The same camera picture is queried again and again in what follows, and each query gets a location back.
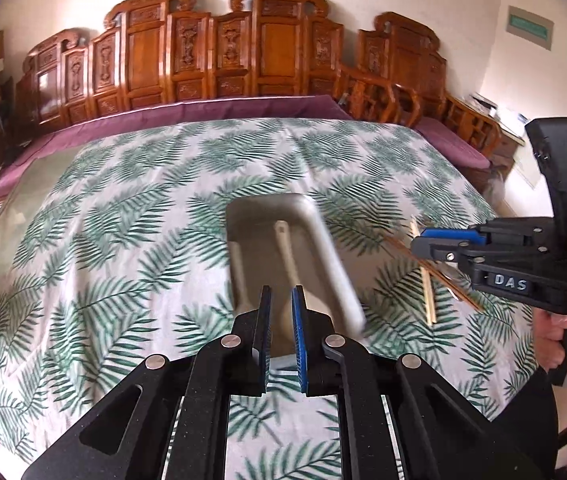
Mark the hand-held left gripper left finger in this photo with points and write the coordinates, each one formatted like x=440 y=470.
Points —
x=263 y=345

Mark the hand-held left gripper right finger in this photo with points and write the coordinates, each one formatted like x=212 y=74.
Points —
x=298 y=345

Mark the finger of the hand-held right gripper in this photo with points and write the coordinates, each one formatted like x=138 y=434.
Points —
x=438 y=250
x=451 y=233

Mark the dark brown chopstick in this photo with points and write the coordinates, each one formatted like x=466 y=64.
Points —
x=466 y=297
x=451 y=290

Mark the beige spoon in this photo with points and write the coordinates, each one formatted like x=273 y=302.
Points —
x=283 y=250

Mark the grey metal tray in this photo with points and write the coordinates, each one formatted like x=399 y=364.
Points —
x=258 y=225

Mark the short purple seat cushion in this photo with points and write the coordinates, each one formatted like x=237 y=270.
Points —
x=451 y=142

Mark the wooden side table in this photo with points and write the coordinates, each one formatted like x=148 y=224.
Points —
x=478 y=127

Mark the white box on side table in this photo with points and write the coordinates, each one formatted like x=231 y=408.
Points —
x=506 y=117

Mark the person's dark clothing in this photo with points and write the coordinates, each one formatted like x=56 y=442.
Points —
x=528 y=410

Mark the leaf-print tablecloth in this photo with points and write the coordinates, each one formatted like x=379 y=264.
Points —
x=138 y=220

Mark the narrow carved wooden bench back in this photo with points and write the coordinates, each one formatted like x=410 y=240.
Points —
x=55 y=85
x=403 y=55

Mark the wide carved wooden bench back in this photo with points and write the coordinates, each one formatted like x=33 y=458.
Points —
x=148 y=55
x=278 y=45

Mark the green and white wall panel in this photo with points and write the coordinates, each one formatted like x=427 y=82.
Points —
x=531 y=27

